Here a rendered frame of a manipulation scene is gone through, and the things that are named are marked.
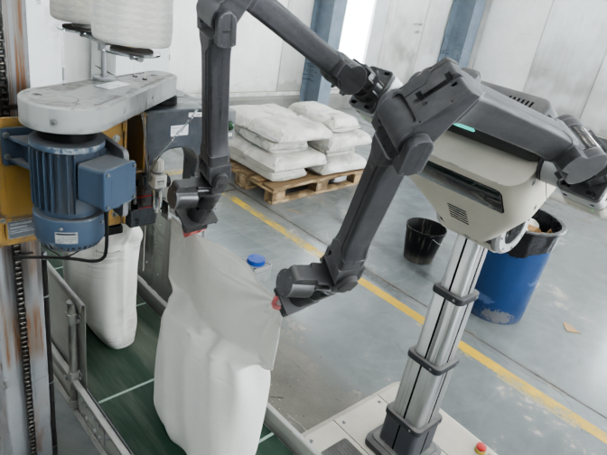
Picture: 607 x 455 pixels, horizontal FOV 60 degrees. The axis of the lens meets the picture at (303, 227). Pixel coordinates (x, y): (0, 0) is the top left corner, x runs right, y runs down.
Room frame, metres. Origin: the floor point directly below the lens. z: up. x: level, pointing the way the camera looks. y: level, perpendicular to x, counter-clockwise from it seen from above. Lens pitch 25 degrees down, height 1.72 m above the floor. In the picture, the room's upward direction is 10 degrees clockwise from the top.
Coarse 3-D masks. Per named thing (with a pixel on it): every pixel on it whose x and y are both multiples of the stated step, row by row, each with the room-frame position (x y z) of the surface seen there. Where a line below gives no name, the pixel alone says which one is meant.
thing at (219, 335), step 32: (192, 256) 1.25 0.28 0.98; (224, 256) 1.21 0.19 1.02; (192, 288) 1.23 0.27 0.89; (224, 288) 1.11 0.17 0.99; (256, 288) 1.06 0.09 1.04; (192, 320) 1.16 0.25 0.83; (224, 320) 1.10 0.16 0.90; (256, 320) 1.06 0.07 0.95; (160, 352) 1.21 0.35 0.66; (192, 352) 1.10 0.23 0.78; (224, 352) 1.06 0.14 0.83; (256, 352) 1.05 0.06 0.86; (160, 384) 1.20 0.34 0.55; (192, 384) 1.08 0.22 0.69; (224, 384) 1.03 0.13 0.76; (256, 384) 1.05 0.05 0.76; (160, 416) 1.21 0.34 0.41; (192, 416) 1.07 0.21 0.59; (224, 416) 1.01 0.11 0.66; (256, 416) 1.05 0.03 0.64; (192, 448) 1.06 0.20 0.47; (224, 448) 1.01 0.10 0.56; (256, 448) 1.07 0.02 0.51
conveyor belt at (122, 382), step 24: (144, 312) 1.75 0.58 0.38; (96, 336) 1.56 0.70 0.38; (144, 336) 1.61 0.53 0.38; (96, 360) 1.43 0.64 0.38; (120, 360) 1.45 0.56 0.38; (144, 360) 1.48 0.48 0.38; (96, 384) 1.32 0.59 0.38; (120, 384) 1.34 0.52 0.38; (144, 384) 1.36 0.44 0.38; (120, 408) 1.24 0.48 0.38; (144, 408) 1.26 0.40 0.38; (120, 432) 1.15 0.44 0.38; (144, 432) 1.16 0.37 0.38; (264, 432) 1.25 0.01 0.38
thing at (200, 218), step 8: (192, 208) 1.22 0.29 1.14; (176, 216) 1.23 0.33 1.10; (184, 216) 1.23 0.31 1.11; (192, 216) 1.22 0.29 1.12; (200, 216) 1.22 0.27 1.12; (208, 216) 1.23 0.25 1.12; (184, 224) 1.20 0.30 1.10; (192, 224) 1.22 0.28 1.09; (200, 224) 1.23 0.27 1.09; (208, 224) 1.25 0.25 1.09
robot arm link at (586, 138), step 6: (570, 126) 0.95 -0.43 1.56; (576, 126) 0.95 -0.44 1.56; (582, 126) 0.95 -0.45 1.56; (576, 132) 0.93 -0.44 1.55; (582, 132) 0.94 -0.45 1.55; (588, 132) 0.97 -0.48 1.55; (582, 138) 0.92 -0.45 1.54; (588, 138) 0.92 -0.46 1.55; (594, 138) 0.96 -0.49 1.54; (582, 144) 0.91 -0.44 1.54; (588, 144) 0.91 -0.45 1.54; (594, 144) 0.91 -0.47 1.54; (600, 144) 0.95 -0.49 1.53; (582, 150) 0.90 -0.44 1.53; (606, 150) 0.94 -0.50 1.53; (558, 168) 0.92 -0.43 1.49; (558, 174) 0.94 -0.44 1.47
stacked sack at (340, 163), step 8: (328, 160) 4.55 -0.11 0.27; (336, 160) 4.58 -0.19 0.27; (344, 160) 4.64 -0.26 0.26; (352, 160) 4.69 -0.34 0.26; (360, 160) 4.77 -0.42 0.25; (312, 168) 4.47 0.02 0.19; (320, 168) 4.43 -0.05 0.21; (328, 168) 4.42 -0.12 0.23; (336, 168) 4.51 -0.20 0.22; (344, 168) 4.59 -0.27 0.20; (352, 168) 4.67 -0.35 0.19; (360, 168) 4.76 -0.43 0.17
